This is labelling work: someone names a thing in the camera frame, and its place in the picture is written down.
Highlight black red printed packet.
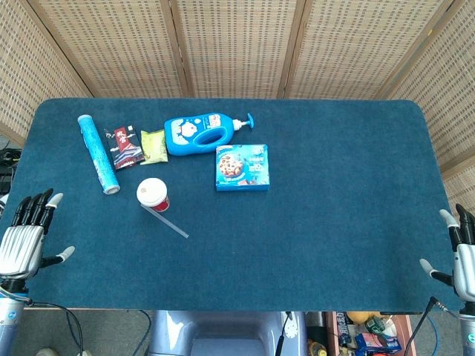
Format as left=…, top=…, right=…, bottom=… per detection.
left=103, top=126, right=145, bottom=171

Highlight black equipment beside table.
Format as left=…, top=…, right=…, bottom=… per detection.
left=0, top=147, right=22, bottom=197

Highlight red paper cup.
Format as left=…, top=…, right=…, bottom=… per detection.
left=152, top=193, right=171, bottom=214

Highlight white plastic cup lid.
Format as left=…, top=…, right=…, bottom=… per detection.
left=136, top=177, right=167, bottom=207

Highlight brown box of assorted goods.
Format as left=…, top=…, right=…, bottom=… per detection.
left=324, top=311, right=419, bottom=356

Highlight translucent white drinking straw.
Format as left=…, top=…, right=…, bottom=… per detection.
left=142, top=205, right=190, bottom=239

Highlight light blue plastic film roll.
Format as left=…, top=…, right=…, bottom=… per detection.
left=76, top=114, right=120, bottom=196

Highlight blue pump detergent bottle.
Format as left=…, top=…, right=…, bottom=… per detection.
left=163, top=113, right=255, bottom=156

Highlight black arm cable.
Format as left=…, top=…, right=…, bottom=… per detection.
left=25, top=300, right=85, bottom=356
left=403, top=296, right=439, bottom=356

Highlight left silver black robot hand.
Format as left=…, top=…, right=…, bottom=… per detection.
left=0, top=188, right=76, bottom=294

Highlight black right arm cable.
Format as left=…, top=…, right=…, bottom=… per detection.
left=403, top=296, right=439, bottom=356

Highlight dark blue table mat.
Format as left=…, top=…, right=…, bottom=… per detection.
left=0, top=97, right=465, bottom=313

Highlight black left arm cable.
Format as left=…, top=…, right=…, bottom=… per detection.
left=25, top=300, right=85, bottom=356

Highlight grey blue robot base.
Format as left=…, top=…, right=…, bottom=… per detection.
left=148, top=310, right=309, bottom=356

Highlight woven bamboo folding screen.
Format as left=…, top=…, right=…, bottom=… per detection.
left=0, top=0, right=475, bottom=212

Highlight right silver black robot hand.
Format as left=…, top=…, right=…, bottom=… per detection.
left=419, top=203, right=475, bottom=303

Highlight blue cookie box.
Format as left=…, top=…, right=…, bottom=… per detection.
left=215, top=143, right=270, bottom=192

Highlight black cable on robot base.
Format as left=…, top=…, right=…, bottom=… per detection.
left=274, top=311, right=294, bottom=356

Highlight yellow green snack packet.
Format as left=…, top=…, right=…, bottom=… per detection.
left=140, top=128, right=169, bottom=166

